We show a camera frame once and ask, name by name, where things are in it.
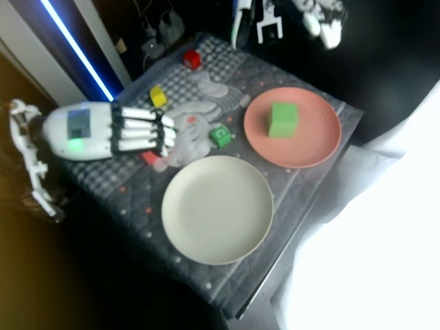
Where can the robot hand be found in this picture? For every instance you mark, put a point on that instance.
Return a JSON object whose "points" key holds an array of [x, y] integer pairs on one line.
{"points": [[326, 20], [79, 130]]}

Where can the red block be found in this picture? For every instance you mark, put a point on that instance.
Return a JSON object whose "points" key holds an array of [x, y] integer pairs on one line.
{"points": [[153, 161]]}

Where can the large green cube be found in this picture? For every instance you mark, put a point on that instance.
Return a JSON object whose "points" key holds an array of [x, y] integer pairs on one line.
{"points": [[282, 120]]}

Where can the yellow small block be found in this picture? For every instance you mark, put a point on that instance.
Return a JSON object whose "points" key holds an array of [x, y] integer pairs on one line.
{"points": [[158, 97]]}

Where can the pink plate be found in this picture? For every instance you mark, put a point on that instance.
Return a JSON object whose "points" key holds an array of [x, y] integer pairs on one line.
{"points": [[309, 151]]}

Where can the small red cube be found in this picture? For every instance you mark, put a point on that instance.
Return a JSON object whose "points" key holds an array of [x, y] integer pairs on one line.
{"points": [[192, 59]]}

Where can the small green letter cube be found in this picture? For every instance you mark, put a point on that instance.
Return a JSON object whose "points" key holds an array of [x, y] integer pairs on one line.
{"points": [[220, 137]]}

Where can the white plate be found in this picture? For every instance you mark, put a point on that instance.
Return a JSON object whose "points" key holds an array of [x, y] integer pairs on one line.
{"points": [[217, 209]]}

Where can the blue-white light strip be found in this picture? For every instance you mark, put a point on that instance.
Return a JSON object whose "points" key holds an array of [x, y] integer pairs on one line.
{"points": [[75, 48]]}

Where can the grey quilt with bear print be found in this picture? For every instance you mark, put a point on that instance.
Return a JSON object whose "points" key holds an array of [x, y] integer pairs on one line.
{"points": [[137, 192]]}

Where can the white power adapter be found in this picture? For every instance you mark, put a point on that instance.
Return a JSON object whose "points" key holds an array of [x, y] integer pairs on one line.
{"points": [[153, 47]]}

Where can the white sheet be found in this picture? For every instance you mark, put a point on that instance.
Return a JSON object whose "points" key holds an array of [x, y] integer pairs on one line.
{"points": [[371, 233]]}

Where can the white door frame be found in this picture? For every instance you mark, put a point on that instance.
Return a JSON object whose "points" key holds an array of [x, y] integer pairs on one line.
{"points": [[31, 44]]}

